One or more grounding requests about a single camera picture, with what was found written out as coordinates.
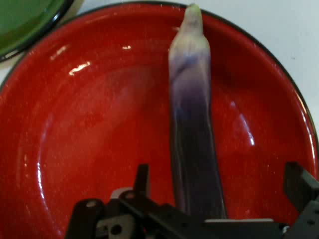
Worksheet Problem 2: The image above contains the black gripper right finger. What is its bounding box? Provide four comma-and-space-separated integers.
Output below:
283, 161, 319, 239

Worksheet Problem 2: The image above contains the purple toy eggplant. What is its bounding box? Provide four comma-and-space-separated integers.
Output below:
167, 3, 228, 220

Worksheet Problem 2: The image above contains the red enamel plate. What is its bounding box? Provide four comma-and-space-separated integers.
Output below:
0, 1, 319, 239

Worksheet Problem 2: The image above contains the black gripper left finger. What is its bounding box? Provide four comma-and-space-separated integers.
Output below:
65, 163, 207, 239

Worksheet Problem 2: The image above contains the green enamel plate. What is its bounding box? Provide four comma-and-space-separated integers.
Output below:
0, 0, 75, 63

